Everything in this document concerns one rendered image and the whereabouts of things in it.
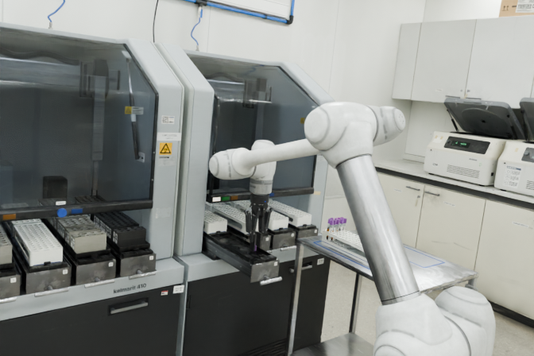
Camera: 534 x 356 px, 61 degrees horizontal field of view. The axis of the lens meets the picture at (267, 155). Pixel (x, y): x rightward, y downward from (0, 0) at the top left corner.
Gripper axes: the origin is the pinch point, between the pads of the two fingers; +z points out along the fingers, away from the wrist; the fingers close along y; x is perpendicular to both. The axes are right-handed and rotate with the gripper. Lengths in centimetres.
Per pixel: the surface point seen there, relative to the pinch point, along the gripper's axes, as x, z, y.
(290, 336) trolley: 2, 48, -23
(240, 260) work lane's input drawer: 5.7, 4.2, 11.3
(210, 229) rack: -21.8, 0.5, 8.1
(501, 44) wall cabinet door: -34, -113, -254
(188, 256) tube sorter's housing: -20.3, 10.5, 19.1
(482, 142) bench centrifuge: -25, -37, -230
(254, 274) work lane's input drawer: 13.3, 7.4, 9.7
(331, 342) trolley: 5, 56, -48
